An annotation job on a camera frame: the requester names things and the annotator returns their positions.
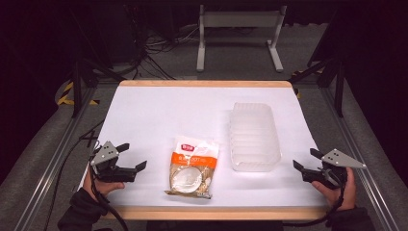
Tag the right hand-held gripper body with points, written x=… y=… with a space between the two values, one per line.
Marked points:
x=333 y=170

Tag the orange and white food packet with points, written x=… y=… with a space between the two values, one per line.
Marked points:
x=192 y=160

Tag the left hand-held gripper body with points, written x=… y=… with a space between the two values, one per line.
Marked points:
x=107 y=170

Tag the white table sheet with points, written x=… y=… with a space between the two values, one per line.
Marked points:
x=154 y=112

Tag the aluminium rail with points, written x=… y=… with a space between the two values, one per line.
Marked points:
x=54 y=163
x=362 y=160

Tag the yellow and black hazard tape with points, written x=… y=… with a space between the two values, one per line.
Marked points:
x=65 y=93

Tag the person's right hand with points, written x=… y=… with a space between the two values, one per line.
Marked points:
x=341 y=194

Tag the white metal stand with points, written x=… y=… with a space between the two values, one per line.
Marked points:
x=240 y=19

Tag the clear plastic container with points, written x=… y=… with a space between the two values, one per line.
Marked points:
x=253 y=138

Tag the black metal frame stand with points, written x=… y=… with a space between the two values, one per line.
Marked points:
x=339 y=86
x=77 y=83

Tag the person's left hand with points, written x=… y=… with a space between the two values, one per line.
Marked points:
x=104 y=187

